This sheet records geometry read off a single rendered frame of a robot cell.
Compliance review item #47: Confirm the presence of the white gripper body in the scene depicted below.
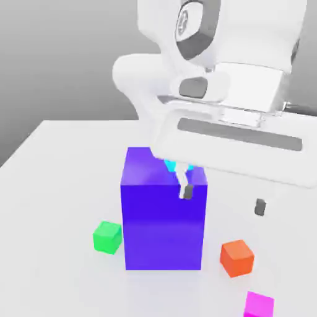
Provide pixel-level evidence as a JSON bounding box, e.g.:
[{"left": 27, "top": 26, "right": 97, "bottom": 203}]
[{"left": 151, "top": 110, "right": 317, "bottom": 189}]

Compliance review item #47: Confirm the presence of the small cyan cube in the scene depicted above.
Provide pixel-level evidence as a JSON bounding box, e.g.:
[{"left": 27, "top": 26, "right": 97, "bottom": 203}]
[{"left": 163, "top": 159, "right": 196, "bottom": 173}]

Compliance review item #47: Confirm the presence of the small orange cube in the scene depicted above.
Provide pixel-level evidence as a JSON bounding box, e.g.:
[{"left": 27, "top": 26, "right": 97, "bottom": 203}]
[{"left": 219, "top": 239, "right": 255, "bottom": 279}]

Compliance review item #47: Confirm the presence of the small green cube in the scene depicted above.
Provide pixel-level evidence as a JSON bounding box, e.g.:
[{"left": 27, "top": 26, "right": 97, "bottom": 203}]
[{"left": 92, "top": 220, "right": 123, "bottom": 256}]

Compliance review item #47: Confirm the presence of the small magenta cube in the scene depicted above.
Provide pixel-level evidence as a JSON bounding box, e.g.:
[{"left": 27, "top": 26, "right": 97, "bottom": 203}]
[{"left": 243, "top": 291, "right": 275, "bottom": 317}]

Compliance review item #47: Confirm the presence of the large purple box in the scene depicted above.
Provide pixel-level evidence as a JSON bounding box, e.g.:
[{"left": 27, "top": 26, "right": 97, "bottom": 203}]
[{"left": 119, "top": 146, "right": 208, "bottom": 271}]

